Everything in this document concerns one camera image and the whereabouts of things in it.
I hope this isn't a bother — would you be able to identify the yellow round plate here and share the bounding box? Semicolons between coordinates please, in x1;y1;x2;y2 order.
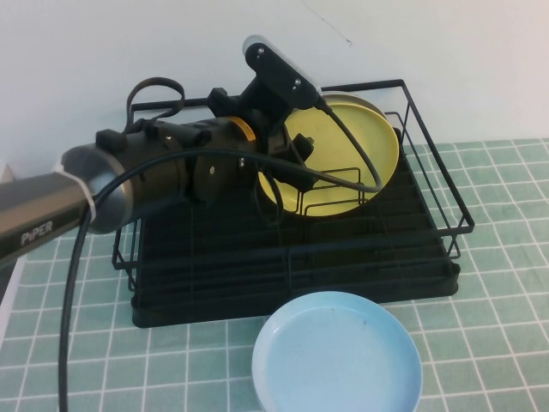
256;101;401;221

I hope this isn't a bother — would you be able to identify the grey camera cable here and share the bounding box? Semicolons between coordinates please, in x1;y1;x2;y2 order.
316;97;386;193

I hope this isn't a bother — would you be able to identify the black plastic drip tray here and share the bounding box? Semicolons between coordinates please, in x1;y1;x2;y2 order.
130;124;462;330

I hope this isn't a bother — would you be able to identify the black wire dish rack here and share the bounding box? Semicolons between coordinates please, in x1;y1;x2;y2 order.
112;78;476;301

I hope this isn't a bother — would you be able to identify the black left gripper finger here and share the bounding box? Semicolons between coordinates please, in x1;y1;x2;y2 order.
268;159;317;192

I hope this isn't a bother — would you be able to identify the white zip tie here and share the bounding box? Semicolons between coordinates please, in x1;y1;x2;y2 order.
51;164;99;216

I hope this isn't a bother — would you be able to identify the light blue round plate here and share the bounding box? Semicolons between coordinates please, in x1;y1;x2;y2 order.
250;290;427;412

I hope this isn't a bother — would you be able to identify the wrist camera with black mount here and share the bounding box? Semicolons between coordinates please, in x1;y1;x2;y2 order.
241;35;324;113

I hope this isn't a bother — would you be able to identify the green tile pattern tablecloth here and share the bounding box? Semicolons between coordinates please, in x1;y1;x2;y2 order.
0;136;549;412

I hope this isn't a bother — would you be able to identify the grey round plate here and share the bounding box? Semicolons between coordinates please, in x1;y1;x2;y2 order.
319;91;390;125

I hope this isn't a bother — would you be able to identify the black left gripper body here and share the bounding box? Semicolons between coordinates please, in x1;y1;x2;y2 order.
207;87;317;173

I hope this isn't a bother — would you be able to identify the thin black looped cable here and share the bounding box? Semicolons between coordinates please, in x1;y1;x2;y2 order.
125;76;186;132

